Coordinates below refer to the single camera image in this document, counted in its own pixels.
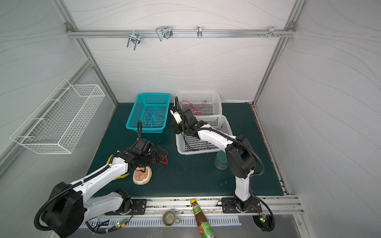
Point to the metal u-bolt hook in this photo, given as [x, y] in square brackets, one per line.
[134, 39]

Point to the white basket near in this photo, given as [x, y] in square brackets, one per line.
[188, 145]

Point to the metal cup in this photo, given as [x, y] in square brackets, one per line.
[170, 218]

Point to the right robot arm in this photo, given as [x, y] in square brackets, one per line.
[243, 161]

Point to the metal double hook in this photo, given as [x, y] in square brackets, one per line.
[164, 32]

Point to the metal cross rail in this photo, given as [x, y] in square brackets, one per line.
[144, 34]

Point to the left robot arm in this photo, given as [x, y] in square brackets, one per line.
[71, 204]

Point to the small metal clip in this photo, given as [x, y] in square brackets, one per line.
[199, 31]

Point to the metal bracket hook right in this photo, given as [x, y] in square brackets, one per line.
[272, 33]

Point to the sauce bottle green label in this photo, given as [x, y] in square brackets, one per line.
[201, 221]

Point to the clear jar green lid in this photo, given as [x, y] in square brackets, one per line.
[221, 161]

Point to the white basket far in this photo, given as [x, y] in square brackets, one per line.
[201, 103]

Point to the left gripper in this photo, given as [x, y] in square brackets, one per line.
[155, 158]

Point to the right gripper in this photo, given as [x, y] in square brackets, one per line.
[180, 125]

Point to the teal plastic basket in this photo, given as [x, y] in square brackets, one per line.
[152, 110]

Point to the white wire wall basket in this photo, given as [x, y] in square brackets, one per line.
[57, 125]

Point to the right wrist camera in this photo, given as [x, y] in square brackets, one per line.
[177, 116]

